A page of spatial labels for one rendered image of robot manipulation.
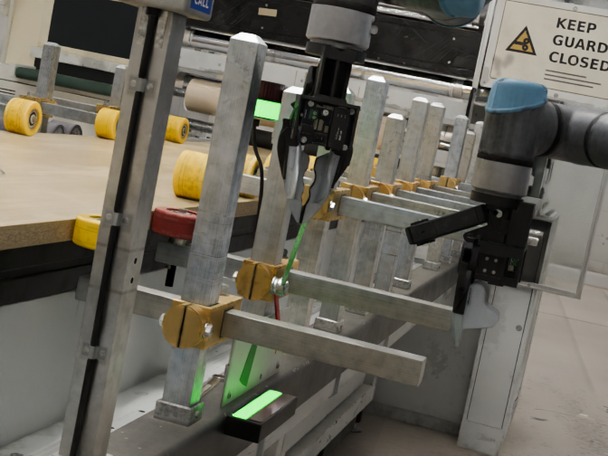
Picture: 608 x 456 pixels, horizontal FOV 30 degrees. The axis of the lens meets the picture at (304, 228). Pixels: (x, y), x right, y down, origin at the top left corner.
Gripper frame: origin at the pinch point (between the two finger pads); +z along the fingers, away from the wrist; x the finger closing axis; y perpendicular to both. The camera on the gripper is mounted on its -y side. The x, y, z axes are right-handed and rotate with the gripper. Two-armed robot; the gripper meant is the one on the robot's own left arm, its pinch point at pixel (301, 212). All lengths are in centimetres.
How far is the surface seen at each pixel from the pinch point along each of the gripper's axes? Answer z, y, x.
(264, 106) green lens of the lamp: -11.5, -17.5, -6.0
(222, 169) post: -3.6, 6.3, -10.6
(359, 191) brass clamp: 0, -61, 15
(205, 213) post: 1.7, 6.0, -11.4
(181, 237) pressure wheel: 8.9, -23.8, -13.6
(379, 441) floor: 96, -244, 67
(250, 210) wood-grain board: 8, -72, -2
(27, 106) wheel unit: -1, -124, -53
